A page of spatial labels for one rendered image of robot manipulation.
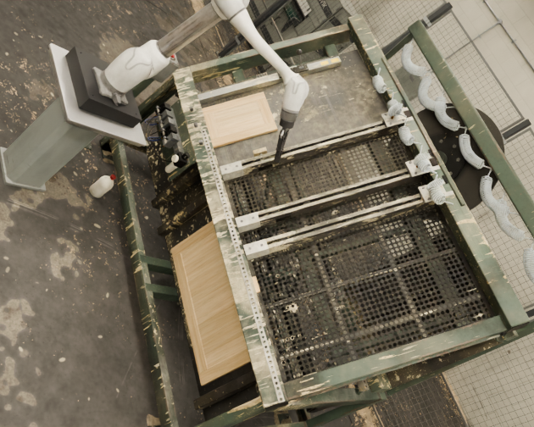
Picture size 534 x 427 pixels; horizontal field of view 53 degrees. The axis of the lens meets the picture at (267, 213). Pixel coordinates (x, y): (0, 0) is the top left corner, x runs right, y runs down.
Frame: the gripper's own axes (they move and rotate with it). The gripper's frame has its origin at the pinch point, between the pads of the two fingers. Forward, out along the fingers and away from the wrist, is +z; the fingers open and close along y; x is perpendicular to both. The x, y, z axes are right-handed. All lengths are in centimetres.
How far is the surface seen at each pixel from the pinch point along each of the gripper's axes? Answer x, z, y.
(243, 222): 7.4, 39.6, -8.9
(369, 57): -24, -48, 92
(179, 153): 61, 25, 18
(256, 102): 34, -6, 62
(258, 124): 26, 3, 49
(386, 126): -48, -18, 55
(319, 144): -14.8, -0.4, 38.4
